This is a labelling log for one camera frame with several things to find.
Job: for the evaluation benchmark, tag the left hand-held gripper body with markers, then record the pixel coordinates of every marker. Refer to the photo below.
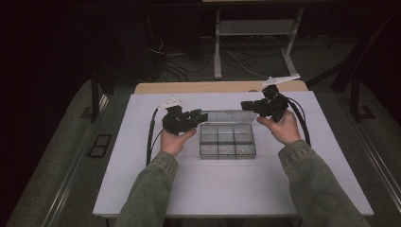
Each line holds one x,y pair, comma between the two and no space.
178,121

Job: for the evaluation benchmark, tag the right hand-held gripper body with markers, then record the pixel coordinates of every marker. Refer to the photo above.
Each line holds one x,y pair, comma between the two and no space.
272,104

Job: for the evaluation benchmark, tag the clear grey compartment box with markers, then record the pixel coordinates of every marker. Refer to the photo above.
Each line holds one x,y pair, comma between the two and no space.
227,138

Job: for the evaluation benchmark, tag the person's left hand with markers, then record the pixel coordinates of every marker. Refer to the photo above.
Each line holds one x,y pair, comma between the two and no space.
175,142

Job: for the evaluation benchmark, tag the person's right hand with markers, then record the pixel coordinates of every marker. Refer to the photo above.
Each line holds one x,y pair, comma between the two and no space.
285,129

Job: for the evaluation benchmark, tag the light wooden table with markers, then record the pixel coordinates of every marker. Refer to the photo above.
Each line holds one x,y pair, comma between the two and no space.
189,87

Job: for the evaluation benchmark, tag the white metal stand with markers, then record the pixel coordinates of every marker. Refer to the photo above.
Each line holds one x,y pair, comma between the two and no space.
258,28

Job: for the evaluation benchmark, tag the black metal stand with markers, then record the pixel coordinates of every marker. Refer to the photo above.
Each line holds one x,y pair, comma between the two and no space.
356,78
96,94

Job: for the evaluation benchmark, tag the aluminium floor rail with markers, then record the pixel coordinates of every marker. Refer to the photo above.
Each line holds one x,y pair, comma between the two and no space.
66,186
381,176

